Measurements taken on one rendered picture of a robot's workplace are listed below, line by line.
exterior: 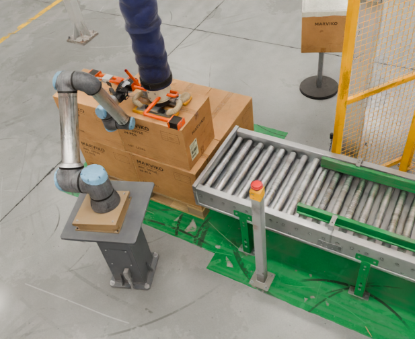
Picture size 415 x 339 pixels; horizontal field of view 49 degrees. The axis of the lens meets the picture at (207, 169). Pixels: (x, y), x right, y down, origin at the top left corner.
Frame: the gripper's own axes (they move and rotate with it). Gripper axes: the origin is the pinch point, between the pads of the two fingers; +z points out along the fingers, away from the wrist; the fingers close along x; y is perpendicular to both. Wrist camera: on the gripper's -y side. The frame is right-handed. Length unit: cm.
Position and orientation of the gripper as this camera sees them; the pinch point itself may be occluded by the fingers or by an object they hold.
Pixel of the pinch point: (128, 83)
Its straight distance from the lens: 348.0
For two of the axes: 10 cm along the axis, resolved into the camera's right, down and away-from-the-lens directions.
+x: -1.2, -6.9, -7.1
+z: 4.9, -6.6, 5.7
